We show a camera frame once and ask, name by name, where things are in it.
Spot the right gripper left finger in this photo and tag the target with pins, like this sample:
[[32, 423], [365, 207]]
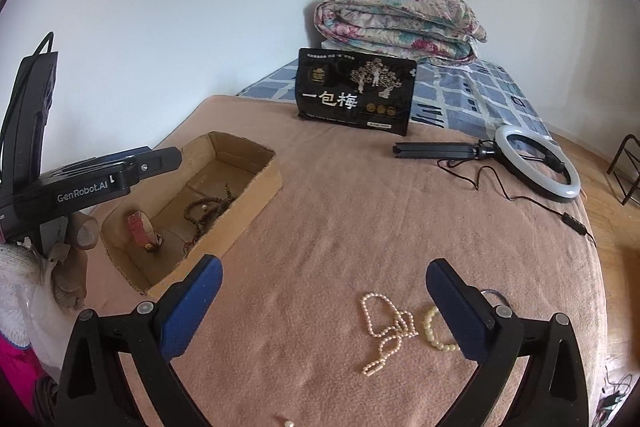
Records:
[[94, 389]]

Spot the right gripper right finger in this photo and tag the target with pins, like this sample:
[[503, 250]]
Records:
[[552, 390]]

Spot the red strap wristwatch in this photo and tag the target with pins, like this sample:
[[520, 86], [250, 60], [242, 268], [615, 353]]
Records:
[[142, 231]]

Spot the left hand in white glove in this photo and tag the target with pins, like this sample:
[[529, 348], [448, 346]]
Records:
[[41, 296]]

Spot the pink sleeve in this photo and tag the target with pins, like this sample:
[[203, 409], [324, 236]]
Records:
[[28, 392]]

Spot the dark metal bangle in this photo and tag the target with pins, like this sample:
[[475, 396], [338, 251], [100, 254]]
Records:
[[500, 298]]

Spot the open cardboard box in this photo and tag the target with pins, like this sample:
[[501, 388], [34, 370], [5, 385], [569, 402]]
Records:
[[202, 208]]

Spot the black clothes rack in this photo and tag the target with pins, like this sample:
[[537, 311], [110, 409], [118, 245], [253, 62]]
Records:
[[624, 169]]

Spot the pink blanket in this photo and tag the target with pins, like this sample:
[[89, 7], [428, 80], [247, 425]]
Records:
[[285, 339]]

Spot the blue checked bed sheet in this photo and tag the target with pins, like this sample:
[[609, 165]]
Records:
[[475, 99]]

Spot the black snack bag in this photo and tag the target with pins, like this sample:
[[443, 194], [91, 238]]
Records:
[[354, 89]]

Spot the folded floral quilt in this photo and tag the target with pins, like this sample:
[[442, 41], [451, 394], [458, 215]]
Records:
[[435, 31]]

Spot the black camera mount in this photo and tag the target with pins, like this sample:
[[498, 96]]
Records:
[[26, 116]]

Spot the white ring light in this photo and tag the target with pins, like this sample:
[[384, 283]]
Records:
[[538, 162]]

